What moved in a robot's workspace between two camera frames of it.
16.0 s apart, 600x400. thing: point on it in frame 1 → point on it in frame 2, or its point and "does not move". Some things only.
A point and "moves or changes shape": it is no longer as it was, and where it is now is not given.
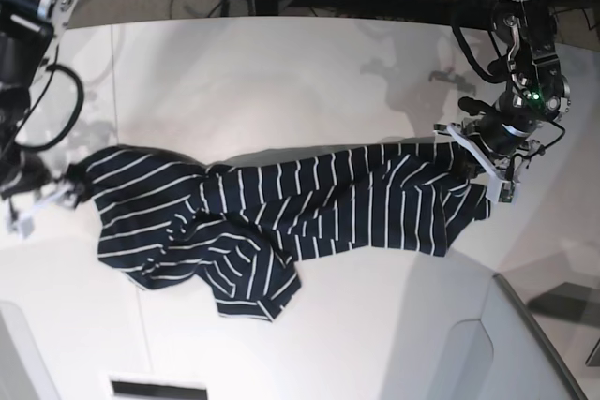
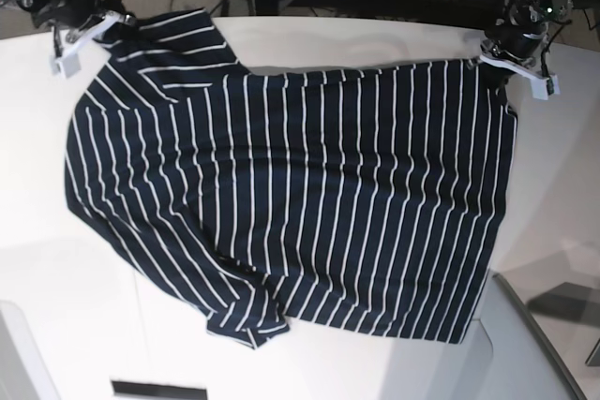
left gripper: x=24 y=172 → x=75 y=7
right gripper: x=502 y=133 → x=521 y=41
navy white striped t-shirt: x=245 y=227 moves or changes shape
